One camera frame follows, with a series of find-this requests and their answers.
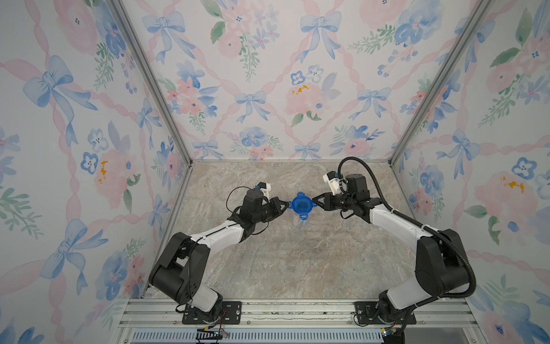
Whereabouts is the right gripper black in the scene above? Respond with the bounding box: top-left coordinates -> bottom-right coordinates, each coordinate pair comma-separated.
312,191 -> 355,212

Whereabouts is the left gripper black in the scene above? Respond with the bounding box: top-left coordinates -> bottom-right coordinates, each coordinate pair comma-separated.
254,198 -> 289,226

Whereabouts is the blue container lid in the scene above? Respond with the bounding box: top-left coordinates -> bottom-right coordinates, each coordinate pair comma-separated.
289,192 -> 317,221

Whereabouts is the clear plastic container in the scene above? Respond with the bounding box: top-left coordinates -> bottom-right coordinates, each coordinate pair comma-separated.
293,214 -> 309,229

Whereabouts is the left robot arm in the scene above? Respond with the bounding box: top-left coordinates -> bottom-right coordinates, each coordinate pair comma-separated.
149,183 -> 291,315

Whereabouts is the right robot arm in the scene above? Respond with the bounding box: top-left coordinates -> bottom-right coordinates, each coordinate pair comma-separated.
313,171 -> 476,323

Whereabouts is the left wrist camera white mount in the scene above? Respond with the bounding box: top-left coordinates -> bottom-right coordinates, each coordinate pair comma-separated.
254,182 -> 272,199

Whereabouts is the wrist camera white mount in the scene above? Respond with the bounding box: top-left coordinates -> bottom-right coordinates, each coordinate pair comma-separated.
254,182 -> 272,199
322,171 -> 342,196

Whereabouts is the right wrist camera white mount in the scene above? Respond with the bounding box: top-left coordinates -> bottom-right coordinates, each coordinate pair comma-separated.
322,171 -> 342,196

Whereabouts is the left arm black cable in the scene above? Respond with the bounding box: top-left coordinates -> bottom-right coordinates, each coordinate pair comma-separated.
225,185 -> 269,237

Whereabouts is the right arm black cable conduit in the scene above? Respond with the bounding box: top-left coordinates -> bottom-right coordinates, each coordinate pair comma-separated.
337,156 -> 477,344

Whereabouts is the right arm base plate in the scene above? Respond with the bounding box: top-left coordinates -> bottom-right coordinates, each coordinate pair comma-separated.
352,301 -> 405,326

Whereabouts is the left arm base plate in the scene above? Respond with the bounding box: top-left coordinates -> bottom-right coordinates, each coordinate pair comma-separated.
182,301 -> 242,325

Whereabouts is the aluminium frame rail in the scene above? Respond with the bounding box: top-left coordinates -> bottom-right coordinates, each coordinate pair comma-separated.
111,299 -> 487,343

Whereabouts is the right corner aluminium post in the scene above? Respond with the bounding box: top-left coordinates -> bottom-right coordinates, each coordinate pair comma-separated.
388,0 -> 493,167

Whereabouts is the corner aluminium post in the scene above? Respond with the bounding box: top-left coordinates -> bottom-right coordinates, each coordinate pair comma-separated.
388,0 -> 493,167
106,0 -> 193,168

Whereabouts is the left corner aluminium post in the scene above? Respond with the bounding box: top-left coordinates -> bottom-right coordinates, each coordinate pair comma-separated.
106,0 -> 193,168

